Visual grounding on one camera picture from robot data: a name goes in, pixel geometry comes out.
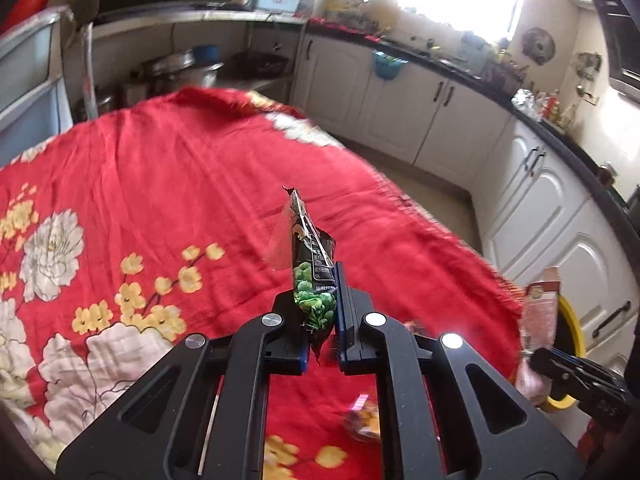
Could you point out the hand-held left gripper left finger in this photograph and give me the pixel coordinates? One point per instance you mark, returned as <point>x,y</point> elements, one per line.
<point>282,330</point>

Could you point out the round wall exhaust fan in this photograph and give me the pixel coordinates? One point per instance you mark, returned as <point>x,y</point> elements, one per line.
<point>539,46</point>

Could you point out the blue hanging bin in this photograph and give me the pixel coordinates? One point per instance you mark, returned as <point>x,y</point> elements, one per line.
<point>390,67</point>

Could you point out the steel shelf rack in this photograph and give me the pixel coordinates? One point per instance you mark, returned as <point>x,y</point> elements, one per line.
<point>200,17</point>

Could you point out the yellow trash bin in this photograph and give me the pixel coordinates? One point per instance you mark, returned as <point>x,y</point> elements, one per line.
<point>572,320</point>

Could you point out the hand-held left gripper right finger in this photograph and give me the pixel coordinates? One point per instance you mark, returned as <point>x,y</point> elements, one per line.
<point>341,310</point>

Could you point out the green black snack packet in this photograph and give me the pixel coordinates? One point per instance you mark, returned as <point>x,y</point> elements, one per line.
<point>312,270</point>

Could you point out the white kitchen cabinets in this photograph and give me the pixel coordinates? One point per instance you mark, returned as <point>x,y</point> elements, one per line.
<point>400,105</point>

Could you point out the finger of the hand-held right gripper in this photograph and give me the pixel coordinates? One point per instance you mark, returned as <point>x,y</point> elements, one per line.
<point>552,362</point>

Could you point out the black range hood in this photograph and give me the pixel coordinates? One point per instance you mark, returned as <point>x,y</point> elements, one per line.
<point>622,45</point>

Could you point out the clear plastic bag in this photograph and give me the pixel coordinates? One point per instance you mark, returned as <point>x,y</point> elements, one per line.
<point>525,101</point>

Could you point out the large steel pot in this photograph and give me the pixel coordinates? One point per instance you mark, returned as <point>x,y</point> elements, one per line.
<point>185,72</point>

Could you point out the blue plastic container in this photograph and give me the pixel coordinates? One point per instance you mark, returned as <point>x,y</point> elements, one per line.
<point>206,52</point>

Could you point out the red floral blanket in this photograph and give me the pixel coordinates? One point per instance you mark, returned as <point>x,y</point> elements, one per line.
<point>175,185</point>

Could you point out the glass jar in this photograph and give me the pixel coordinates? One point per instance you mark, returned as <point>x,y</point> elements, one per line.
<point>608,174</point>

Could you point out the pink white snack packet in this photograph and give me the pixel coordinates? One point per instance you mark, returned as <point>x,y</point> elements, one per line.
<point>540,310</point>

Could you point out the orange pink wrapper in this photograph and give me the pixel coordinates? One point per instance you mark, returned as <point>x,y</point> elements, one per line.
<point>361,417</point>

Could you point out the grey glass-panel cabinet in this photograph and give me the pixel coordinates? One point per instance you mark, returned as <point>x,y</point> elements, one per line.
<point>30,85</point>

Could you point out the black wok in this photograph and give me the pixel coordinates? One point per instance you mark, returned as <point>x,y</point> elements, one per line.
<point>257,62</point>

